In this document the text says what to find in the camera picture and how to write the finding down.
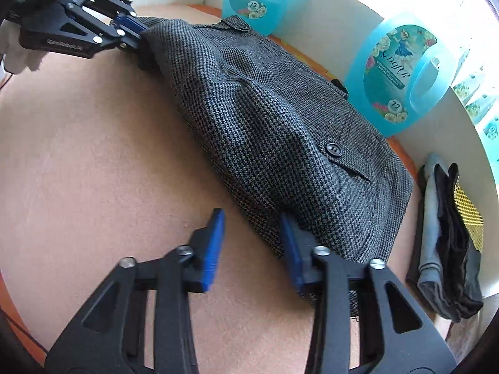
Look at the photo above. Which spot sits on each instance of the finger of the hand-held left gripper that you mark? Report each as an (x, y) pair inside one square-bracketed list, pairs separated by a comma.
[(126, 20), (103, 35)]

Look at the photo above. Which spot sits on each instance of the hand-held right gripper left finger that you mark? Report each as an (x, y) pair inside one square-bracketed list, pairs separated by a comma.
[(213, 247)]

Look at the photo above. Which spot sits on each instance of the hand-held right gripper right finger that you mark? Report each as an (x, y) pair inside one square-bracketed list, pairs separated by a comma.
[(291, 255)]

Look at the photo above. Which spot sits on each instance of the grey houndstooth pants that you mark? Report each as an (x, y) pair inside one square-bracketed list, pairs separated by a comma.
[(273, 124)]

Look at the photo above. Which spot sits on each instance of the person's left hand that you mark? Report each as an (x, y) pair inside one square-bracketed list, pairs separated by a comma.
[(23, 56)]

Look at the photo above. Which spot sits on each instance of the stack of folded dark clothes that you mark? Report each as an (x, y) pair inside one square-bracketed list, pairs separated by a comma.
[(432, 222)]

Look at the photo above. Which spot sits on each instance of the folded black garment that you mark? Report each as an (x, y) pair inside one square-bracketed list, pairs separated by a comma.
[(454, 241)]

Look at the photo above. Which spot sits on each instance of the yellow mesh cloth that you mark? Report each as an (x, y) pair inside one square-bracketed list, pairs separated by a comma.
[(471, 212)]

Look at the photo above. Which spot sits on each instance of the row of teal label bottles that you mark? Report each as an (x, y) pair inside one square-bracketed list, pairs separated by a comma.
[(477, 101)]

